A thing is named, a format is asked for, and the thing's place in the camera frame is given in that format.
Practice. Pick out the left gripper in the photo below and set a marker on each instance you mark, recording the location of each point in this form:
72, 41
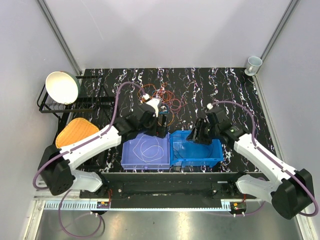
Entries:
160, 131

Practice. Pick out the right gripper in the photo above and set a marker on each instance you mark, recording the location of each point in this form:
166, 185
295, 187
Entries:
196, 134

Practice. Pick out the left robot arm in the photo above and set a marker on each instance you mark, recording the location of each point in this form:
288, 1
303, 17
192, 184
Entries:
58, 167

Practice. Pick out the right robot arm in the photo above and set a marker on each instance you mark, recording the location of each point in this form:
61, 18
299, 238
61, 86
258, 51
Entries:
288, 190

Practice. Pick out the blue plastic bin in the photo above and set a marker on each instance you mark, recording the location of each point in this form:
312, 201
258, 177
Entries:
184, 153

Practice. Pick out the purple plastic bin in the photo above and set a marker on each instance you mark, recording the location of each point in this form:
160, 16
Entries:
146, 153

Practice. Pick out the orange woven plate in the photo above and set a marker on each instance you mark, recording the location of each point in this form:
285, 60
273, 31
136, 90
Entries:
76, 130

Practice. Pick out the white mug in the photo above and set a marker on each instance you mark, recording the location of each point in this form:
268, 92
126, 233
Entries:
252, 66

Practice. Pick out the white bowl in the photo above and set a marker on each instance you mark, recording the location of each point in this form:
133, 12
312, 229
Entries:
63, 87

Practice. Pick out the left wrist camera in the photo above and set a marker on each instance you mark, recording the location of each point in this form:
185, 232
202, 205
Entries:
155, 104

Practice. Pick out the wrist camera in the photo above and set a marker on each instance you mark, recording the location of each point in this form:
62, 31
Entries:
210, 107
155, 104

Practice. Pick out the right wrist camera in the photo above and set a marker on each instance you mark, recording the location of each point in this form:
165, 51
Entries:
210, 107

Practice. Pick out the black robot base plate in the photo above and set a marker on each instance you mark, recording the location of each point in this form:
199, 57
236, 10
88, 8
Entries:
166, 190

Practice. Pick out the black wire dish rack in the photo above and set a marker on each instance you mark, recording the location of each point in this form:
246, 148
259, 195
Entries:
95, 103

